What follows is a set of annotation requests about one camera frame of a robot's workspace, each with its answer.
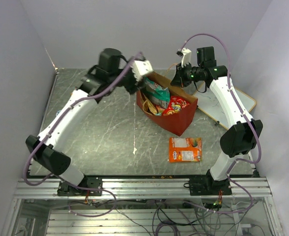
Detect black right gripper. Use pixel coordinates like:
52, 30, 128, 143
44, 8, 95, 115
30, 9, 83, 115
170, 61, 203, 88

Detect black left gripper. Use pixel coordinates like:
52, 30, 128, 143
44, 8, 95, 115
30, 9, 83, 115
109, 56, 147, 95

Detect small red snack packet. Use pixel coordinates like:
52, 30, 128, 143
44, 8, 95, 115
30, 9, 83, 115
162, 96, 190, 116

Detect orange Kettle chips bag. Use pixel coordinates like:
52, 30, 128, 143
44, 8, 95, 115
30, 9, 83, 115
141, 94, 158, 116

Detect teal snack packet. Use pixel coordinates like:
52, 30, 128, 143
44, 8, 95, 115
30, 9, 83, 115
144, 78, 170, 109

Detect red brown paper bag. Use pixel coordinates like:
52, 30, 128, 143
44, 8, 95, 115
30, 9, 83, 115
136, 72, 198, 136

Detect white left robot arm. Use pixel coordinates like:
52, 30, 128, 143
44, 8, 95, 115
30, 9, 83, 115
23, 48, 154, 195

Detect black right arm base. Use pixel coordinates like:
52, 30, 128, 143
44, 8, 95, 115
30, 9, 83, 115
184, 170, 232, 196

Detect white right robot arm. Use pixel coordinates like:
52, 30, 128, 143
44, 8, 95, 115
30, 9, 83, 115
171, 47, 263, 195

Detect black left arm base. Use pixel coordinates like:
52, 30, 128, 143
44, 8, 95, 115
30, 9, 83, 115
57, 177, 102, 197

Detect orange snack packet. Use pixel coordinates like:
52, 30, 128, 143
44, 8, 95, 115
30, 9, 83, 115
168, 137, 202, 163

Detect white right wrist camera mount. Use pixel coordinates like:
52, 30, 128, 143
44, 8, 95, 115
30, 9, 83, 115
176, 48, 192, 67

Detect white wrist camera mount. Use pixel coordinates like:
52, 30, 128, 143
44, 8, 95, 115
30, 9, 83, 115
131, 60, 154, 82
176, 48, 192, 67

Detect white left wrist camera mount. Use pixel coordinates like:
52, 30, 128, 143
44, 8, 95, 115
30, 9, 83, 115
131, 60, 154, 82

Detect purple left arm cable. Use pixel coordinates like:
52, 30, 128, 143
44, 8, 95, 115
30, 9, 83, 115
23, 51, 145, 218

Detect aluminium frame rails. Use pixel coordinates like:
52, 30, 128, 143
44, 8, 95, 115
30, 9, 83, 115
3, 177, 284, 236

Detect loose cable bundle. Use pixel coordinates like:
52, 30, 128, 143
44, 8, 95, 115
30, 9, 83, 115
67, 194, 256, 236

